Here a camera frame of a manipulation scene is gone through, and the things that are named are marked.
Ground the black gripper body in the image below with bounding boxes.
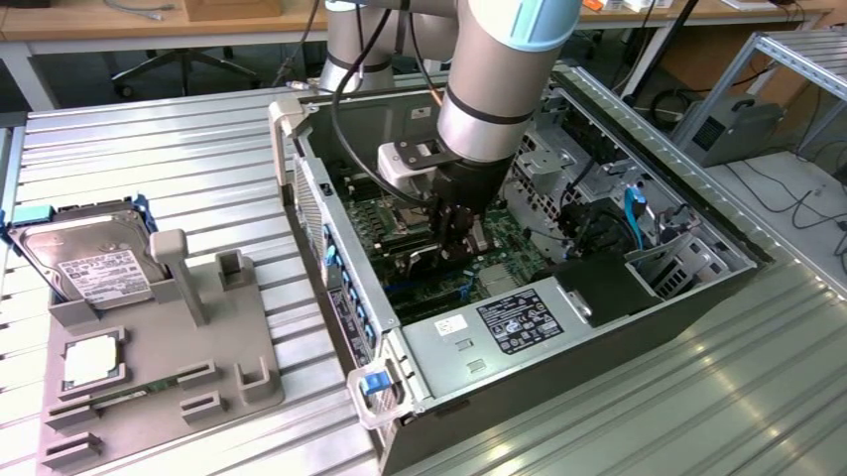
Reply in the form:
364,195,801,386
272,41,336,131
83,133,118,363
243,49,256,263
432,156,516,215

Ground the green black graphics card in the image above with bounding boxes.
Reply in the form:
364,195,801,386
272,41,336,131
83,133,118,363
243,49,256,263
395,225,495,282

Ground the green motherboard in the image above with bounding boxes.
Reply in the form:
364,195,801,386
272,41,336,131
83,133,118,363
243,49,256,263
343,168,564,323

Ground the CPU socket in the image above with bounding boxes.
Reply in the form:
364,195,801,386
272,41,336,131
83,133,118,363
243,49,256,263
390,202,432,234

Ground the silver chipset heatsink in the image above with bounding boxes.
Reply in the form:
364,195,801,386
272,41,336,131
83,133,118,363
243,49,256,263
479,267,522,294

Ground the silver perforated drive cage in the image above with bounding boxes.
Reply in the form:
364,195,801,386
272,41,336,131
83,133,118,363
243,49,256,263
508,123,636,259

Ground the black expansion slot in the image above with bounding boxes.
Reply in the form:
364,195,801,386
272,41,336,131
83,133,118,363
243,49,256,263
396,302,466,322
388,292,462,309

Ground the grey power supply unit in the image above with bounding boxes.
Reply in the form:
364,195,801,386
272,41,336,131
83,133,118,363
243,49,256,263
400,275,594,403

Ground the silver disk bay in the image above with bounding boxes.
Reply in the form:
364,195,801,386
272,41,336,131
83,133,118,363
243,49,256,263
627,237,756,299

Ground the open grey PC case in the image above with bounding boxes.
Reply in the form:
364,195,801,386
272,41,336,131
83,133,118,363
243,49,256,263
267,59,775,476

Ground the grey computer tower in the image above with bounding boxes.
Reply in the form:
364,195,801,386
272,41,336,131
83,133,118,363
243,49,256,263
672,96,789,169

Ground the black office chair base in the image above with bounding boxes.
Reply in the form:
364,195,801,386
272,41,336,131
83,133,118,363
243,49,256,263
108,47,260,98

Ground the grey parts rack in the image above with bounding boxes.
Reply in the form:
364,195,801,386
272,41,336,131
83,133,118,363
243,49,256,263
39,230,286,472

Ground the wooden desk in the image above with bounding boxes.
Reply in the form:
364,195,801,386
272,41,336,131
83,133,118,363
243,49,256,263
0,0,835,45

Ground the hard disk with blue carrier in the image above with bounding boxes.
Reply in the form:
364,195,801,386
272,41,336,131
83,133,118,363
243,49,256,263
0,192,171,311

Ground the green RAM stick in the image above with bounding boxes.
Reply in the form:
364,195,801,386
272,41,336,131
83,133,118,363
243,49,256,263
91,376,186,413

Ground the silver CPU chip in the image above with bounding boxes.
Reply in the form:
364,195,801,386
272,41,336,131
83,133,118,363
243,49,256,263
63,336,126,384

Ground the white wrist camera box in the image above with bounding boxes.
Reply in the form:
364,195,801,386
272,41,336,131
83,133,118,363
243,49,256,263
375,140,458,199

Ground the blue disk wire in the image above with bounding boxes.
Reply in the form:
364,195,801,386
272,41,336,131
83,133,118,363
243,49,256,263
620,185,654,255

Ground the black camera cable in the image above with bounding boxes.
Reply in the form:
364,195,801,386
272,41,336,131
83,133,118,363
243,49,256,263
280,0,438,207

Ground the aluminium slat frame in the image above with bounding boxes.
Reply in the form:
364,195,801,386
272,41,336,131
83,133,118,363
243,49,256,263
671,27,847,160

